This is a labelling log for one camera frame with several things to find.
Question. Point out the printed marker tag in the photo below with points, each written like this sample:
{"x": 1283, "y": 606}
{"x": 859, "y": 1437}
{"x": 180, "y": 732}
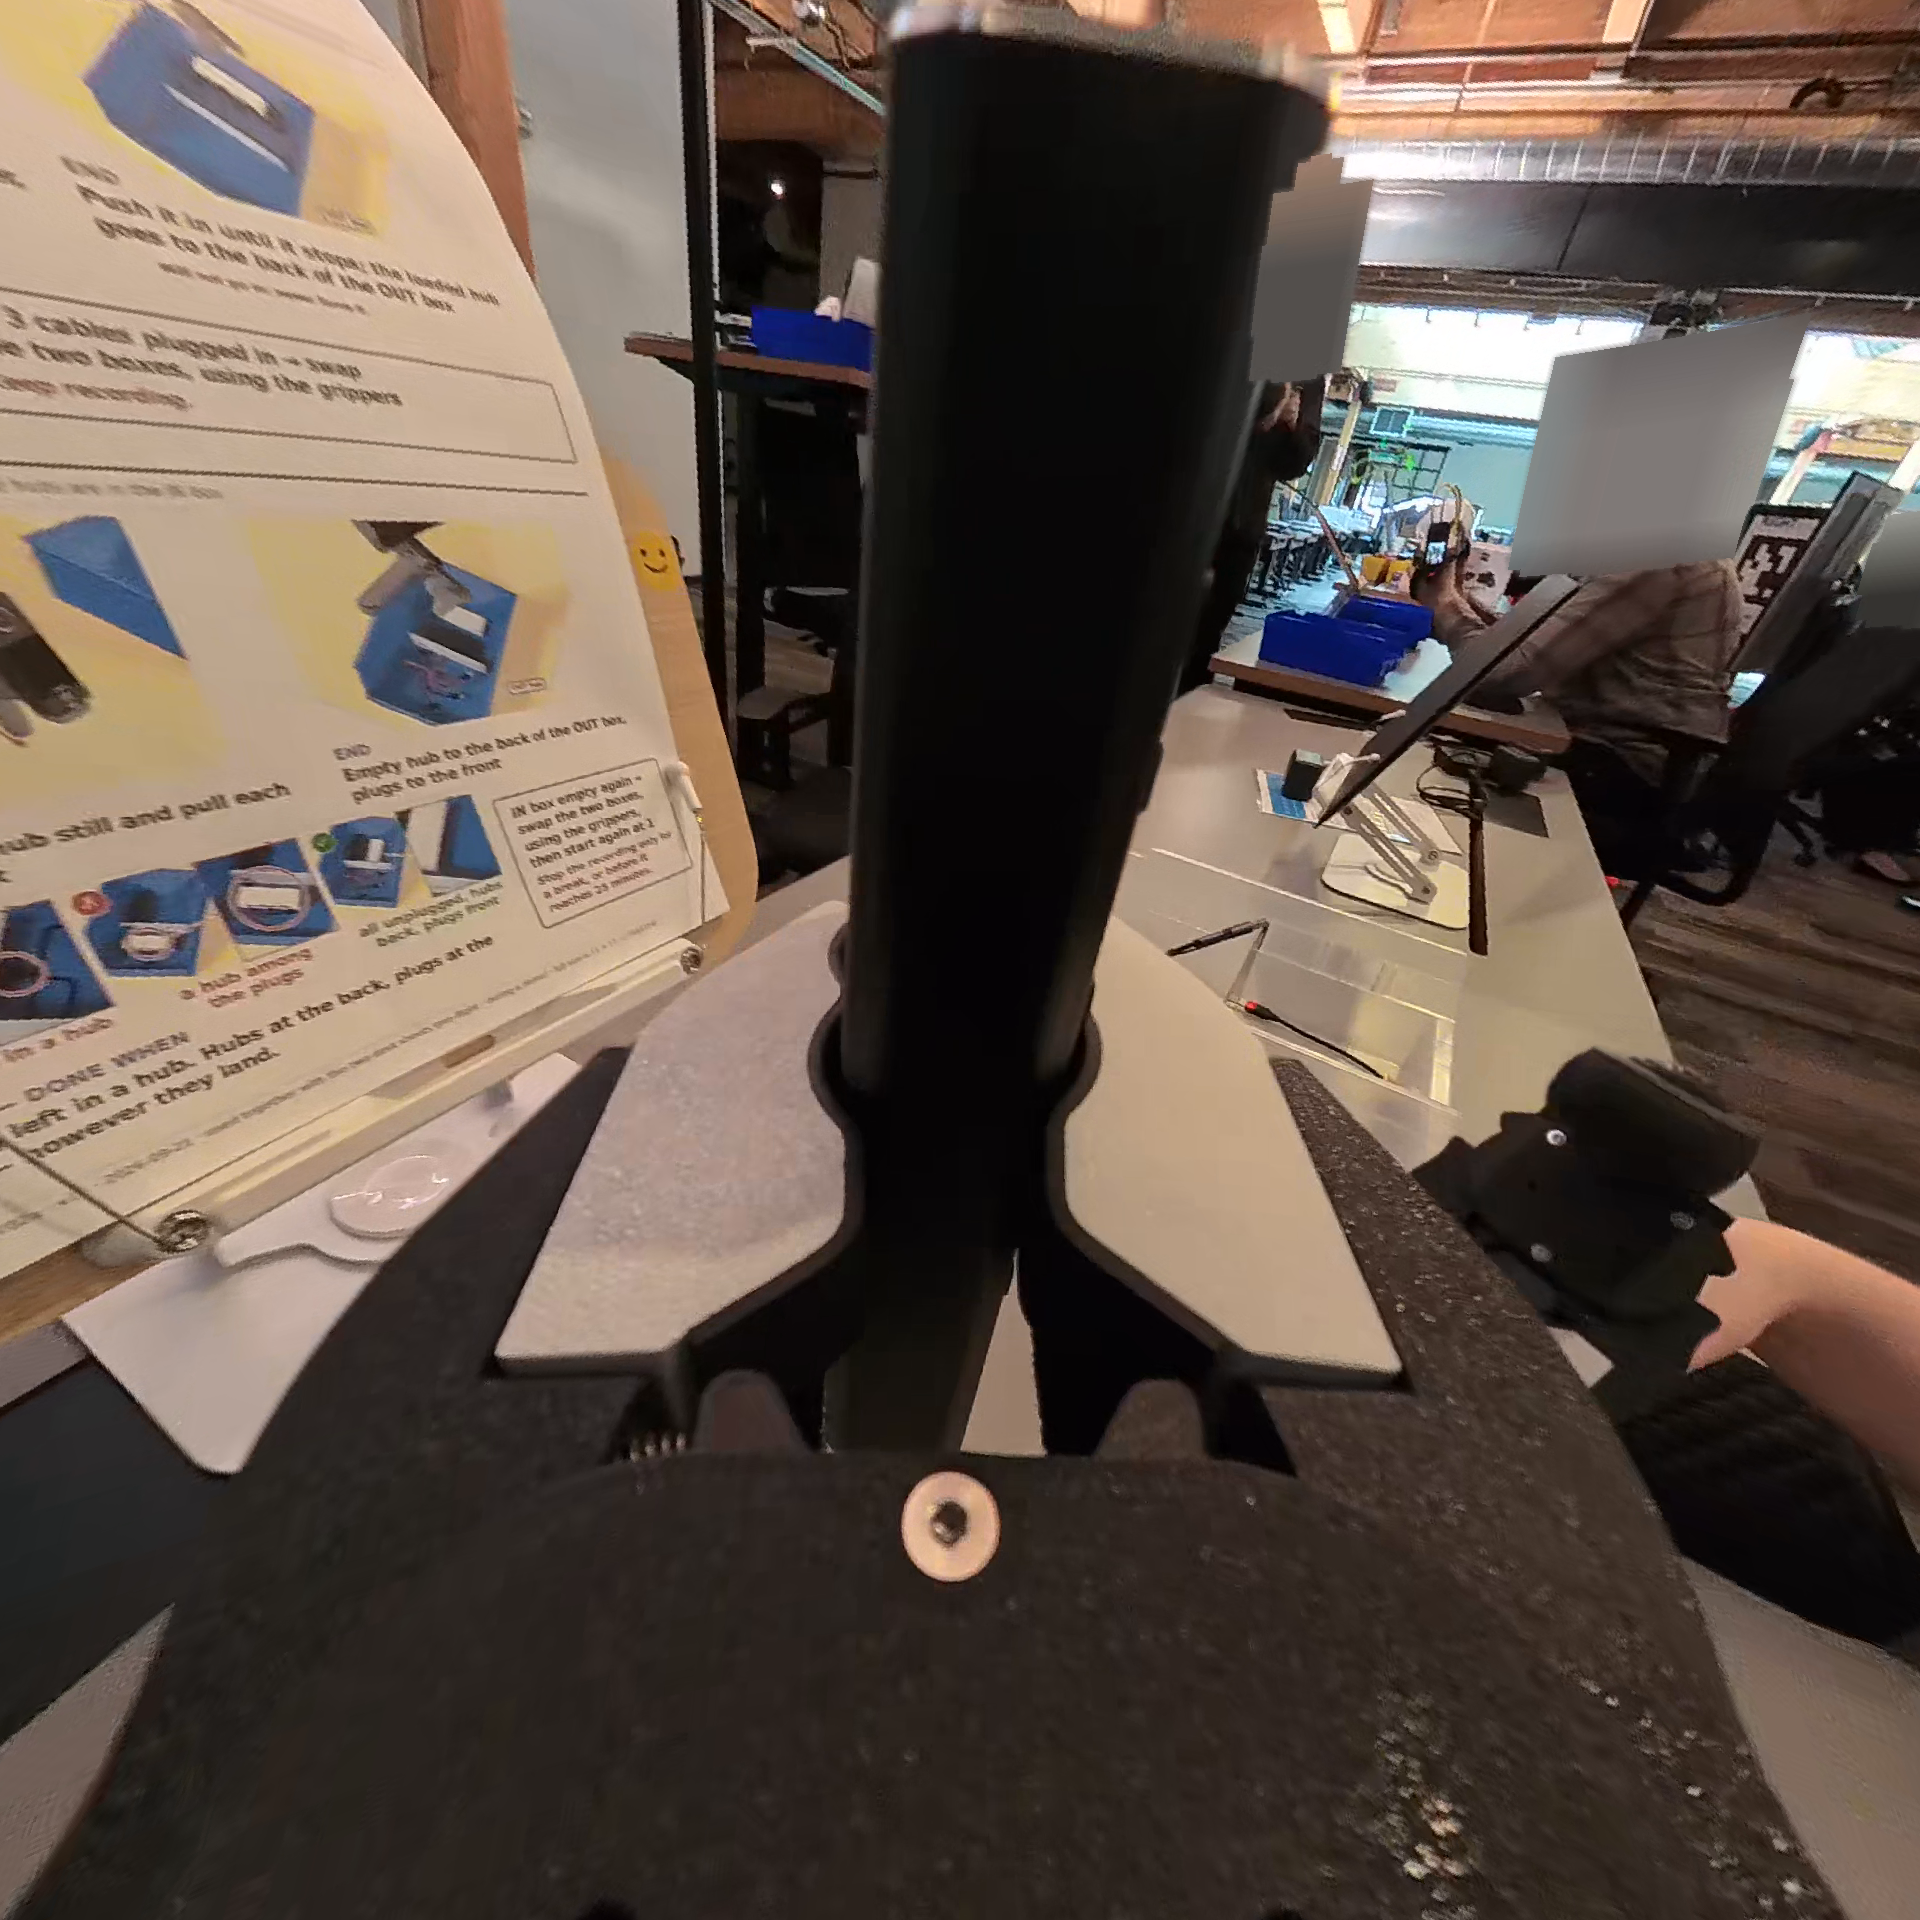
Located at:
{"x": 1785, "y": 559}

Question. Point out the blue card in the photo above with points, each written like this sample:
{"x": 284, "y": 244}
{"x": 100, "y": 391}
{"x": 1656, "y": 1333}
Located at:
{"x": 1271, "y": 803}

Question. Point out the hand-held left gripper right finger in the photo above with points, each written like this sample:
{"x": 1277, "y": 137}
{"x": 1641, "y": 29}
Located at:
{"x": 1214, "y": 1184}

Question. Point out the white stand base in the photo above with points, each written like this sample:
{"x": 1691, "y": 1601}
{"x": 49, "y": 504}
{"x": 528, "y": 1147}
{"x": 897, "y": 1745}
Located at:
{"x": 225, "y": 1349}

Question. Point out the black usb hub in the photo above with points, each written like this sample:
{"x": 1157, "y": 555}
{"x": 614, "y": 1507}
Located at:
{"x": 1051, "y": 599}

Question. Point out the wooden post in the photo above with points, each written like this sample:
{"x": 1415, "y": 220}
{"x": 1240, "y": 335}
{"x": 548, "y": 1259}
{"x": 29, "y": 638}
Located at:
{"x": 475, "y": 120}

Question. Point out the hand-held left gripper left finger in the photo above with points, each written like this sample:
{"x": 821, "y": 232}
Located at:
{"x": 692, "y": 1171}

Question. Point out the black metal pole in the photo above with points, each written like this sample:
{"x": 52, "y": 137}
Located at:
{"x": 704, "y": 301}

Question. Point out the black office chair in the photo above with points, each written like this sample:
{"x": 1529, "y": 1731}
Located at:
{"x": 804, "y": 629}
{"x": 1769, "y": 720}

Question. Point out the printed instruction sheet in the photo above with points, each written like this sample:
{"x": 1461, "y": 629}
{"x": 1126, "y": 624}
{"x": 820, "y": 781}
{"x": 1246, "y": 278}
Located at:
{"x": 300, "y": 676}

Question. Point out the clear plastic bin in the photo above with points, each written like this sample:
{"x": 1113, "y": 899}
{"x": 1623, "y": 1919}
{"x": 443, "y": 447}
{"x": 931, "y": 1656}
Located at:
{"x": 1350, "y": 960}

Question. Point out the dark tablet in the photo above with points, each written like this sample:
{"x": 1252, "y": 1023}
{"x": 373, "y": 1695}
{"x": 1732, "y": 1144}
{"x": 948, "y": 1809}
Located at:
{"x": 1441, "y": 704}

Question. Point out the blue storage bin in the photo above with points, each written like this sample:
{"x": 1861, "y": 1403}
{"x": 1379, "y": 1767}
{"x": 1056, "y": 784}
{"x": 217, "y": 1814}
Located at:
{"x": 1335, "y": 646}
{"x": 804, "y": 340}

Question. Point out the yellow smiley sticker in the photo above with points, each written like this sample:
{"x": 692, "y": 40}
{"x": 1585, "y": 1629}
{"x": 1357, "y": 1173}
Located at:
{"x": 653, "y": 560}

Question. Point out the wooden top standing desk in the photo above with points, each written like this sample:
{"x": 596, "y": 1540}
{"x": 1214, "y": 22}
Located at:
{"x": 704, "y": 350}
{"x": 1350, "y": 702}

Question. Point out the small black box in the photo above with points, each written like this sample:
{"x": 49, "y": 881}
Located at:
{"x": 1308, "y": 774}

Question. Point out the wooden display board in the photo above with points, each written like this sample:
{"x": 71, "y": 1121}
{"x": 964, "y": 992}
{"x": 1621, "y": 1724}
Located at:
{"x": 704, "y": 720}

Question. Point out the person's right hand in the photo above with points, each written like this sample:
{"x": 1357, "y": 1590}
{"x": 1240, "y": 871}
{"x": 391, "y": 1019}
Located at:
{"x": 1830, "y": 1320}

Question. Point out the black textured pad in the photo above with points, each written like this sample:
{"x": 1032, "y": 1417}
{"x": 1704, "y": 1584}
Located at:
{"x": 1769, "y": 1501}

